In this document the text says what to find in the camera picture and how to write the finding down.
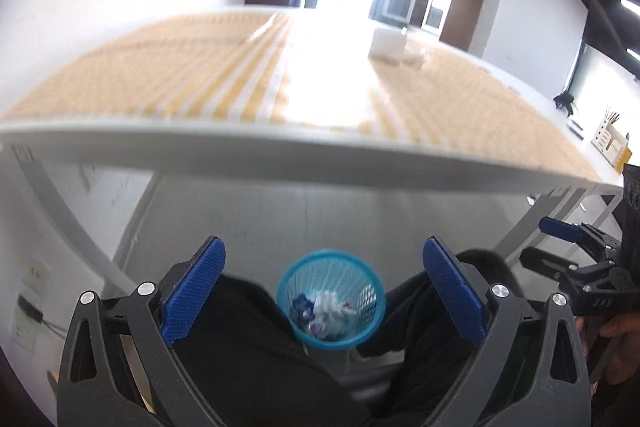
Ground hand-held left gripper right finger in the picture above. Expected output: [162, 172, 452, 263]
[422, 236, 594, 427]

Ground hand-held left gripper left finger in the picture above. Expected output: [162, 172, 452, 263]
[56, 235, 227, 427]

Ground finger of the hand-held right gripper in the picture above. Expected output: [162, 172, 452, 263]
[539, 216, 623, 260]
[519, 247, 608, 289]

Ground blue mesh wastebasket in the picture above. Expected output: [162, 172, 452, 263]
[276, 249, 387, 350]

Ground blue plastic bag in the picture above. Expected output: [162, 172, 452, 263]
[290, 293, 315, 325]

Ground clear plastic bag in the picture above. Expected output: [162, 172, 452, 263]
[311, 289, 358, 333]

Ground person's right hand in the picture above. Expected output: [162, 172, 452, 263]
[575, 314, 640, 372]

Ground grey table leg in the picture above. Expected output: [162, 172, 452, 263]
[10, 142, 131, 293]
[492, 187, 596, 265]

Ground person's black pants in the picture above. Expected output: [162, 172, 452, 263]
[172, 249, 523, 427]

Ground white pen holder box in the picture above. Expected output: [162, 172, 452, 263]
[592, 117, 628, 165]

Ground black plug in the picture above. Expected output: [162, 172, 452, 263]
[17, 294, 46, 323]

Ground yellow checkered tablecloth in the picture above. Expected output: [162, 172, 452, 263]
[0, 9, 608, 185]

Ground white wall socket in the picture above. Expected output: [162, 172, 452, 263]
[22, 259, 51, 293]

